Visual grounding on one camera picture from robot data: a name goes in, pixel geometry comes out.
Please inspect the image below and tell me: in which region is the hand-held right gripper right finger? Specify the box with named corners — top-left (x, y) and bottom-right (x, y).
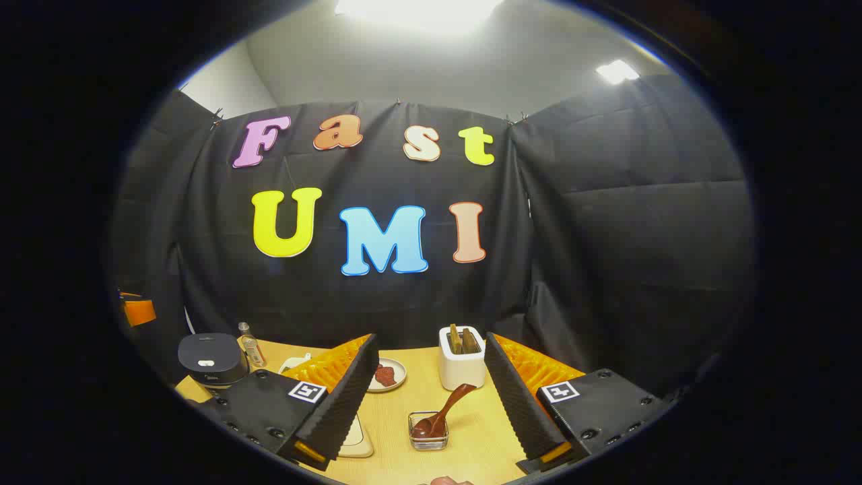
top-left (485, 332), bottom-right (674, 476)

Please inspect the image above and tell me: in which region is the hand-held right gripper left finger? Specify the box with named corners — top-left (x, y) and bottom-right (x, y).
top-left (202, 333), bottom-right (380, 472)

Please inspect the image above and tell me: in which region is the white rice tray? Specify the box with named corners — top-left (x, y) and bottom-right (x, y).
top-left (337, 412), bottom-right (375, 459)

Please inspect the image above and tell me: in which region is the brown wooden spoon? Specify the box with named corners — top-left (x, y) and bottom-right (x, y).
top-left (411, 383), bottom-right (477, 439)

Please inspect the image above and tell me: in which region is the dark lidded rice cooker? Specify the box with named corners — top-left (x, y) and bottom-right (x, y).
top-left (177, 333), bottom-right (251, 398)

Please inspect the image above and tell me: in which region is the white toaster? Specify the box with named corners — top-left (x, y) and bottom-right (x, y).
top-left (438, 325), bottom-right (487, 391)

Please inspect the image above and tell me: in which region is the round white plate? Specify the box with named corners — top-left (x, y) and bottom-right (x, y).
top-left (367, 357), bottom-right (407, 393)

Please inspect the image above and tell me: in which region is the small clear glass bottle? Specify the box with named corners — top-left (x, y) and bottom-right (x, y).
top-left (238, 322), bottom-right (267, 368)

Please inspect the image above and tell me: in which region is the black backdrop cloth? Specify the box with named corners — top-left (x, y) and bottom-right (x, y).
top-left (108, 74), bottom-right (758, 405)

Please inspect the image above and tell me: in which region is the ceiling light panel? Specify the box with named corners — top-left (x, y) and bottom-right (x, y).
top-left (335, 0), bottom-right (504, 34)
top-left (595, 59), bottom-right (640, 86)

